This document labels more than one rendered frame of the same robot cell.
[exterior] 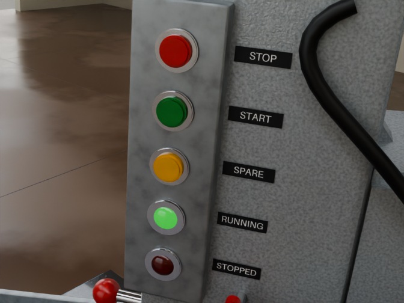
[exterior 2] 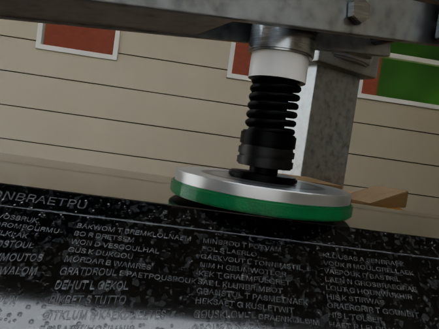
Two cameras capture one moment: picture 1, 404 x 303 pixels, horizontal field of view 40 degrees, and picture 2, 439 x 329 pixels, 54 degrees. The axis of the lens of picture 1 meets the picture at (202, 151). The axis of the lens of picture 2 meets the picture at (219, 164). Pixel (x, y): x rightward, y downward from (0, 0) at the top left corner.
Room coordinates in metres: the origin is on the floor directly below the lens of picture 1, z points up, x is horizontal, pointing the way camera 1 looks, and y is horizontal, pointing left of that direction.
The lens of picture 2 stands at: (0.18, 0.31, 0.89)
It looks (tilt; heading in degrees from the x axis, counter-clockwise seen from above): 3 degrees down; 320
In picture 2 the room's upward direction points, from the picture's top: 8 degrees clockwise
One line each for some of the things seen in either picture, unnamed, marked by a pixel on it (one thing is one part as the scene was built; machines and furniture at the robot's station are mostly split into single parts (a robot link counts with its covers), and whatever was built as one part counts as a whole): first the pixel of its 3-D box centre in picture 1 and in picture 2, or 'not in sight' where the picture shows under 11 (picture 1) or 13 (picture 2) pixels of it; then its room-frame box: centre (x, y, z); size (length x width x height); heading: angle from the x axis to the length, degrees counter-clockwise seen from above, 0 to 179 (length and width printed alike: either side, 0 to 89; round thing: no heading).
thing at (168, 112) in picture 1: (172, 111); not in sight; (0.44, 0.03, 1.42); 0.03 x 0.01 x 0.03; 78
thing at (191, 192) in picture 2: not in sight; (260, 187); (0.55, -0.07, 0.85); 0.22 x 0.22 x 0.04
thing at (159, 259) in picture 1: (163, 264); not in sight; (0.44, 0.03, 1.27); 0.02 x 0.01 x 0.02; 78
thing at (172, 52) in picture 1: (175, 50); not in sight; (0.44, 0.03, 1.47); 0.03 x 0.01 x 0.03; 78
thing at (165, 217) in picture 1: (166, 216); not in sight; (0.44, 0.03, 1.32); 0.02 x 0.01 x 0.02; 78
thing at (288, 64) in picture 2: not in sight; (278, 66); (0.55, -0.07, 0.99); 0.07 x 0.07 x 0.04
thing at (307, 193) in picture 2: not in sight; (261, 184); (0.55, -0.07, 0.85); 0.21 x 0.21 x 0.01
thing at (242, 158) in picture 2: not in sight; (264, 162); (0.55, -0.07, 0.88); 0.07 x 0.07 x 0.01
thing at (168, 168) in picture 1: (168, 166); not in sight; (0.44, 0.03, 1.37); 0.03 x 0.01 x 0.03; 78
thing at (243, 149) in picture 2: not in sight; (266, 152); (0.55, -0.07, 0.89); 0.07 x 0.07 x 0.01
